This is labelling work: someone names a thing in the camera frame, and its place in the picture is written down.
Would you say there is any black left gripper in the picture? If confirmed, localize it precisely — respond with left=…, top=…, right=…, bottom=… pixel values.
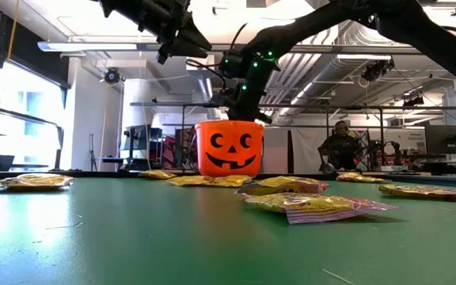
left=135, top=0, right=213, bottom=65

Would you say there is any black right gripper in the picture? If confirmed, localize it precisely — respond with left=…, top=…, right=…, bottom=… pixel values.
left=219, top=49, right=280, bottom=124

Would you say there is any orange pumpkin face bucket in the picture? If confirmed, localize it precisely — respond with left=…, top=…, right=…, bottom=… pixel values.
left=194, top=120, right=265, bottom=178

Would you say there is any white panel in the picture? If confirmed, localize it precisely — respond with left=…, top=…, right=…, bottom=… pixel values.
left=263, top=126, right=328, bottom=175

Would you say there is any colourful poster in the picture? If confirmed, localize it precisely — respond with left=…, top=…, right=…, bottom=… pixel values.
left=160, top=133, right=197, bottom=170

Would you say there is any person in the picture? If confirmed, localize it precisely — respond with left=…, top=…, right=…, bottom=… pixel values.
left=317, top=120, right=366, bottom=173

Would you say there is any long ceiling light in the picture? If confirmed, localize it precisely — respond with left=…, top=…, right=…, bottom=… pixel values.
left=37, top=40, right=144, bottom=53

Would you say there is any dark background monitor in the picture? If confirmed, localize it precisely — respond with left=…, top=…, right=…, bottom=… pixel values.
left=424, top=124, right=456, bottom=155
left=123, top=124, right=164, bottom=151

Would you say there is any black ceiling light cluster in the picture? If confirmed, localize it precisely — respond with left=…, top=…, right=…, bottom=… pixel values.
left=360, top=59, right=395, bottom=82

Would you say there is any green table mat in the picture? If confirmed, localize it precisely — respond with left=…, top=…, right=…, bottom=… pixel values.
left=0, top=173, right=456, bottom=285

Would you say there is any bright window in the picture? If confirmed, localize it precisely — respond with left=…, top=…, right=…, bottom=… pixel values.
left=0, top=59, right=69, bottom=172

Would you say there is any black ceiling camera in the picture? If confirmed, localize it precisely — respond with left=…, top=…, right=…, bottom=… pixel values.
left=103, top=66, right=123, bottom=86

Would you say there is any silver ceiling duct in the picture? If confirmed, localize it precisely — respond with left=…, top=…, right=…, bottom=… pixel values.
left=263, top=15, right=395, bottom=118

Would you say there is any black metal rack frame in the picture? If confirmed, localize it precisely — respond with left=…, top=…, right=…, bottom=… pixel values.
left=128, top=101, right=456, bottom=173

